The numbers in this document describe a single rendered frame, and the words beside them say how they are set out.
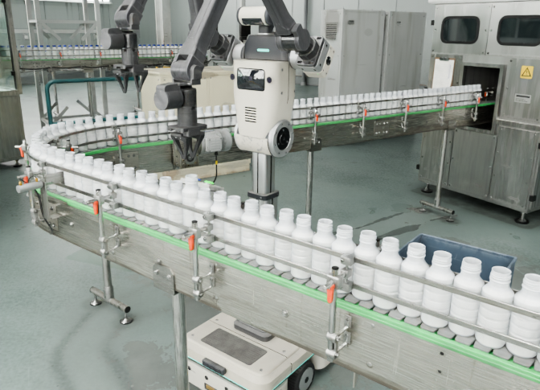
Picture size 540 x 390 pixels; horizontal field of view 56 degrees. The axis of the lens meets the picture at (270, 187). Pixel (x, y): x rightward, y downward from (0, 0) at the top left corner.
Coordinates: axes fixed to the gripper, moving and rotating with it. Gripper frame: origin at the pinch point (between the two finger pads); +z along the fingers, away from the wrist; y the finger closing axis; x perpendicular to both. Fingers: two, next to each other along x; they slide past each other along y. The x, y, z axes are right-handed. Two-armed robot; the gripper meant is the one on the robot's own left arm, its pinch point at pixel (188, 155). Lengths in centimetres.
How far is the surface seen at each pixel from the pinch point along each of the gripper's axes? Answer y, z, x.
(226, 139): 115, 24, 90
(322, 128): 199, 26, 77
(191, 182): -0.2, 7.8, -1.4
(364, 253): -2, 13, -60
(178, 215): -1.3, 19.1, 3.5
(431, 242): 61, 32, -55
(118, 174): -0.4, 11.8, 34.3
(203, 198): -1.1, 11.4, -7.2
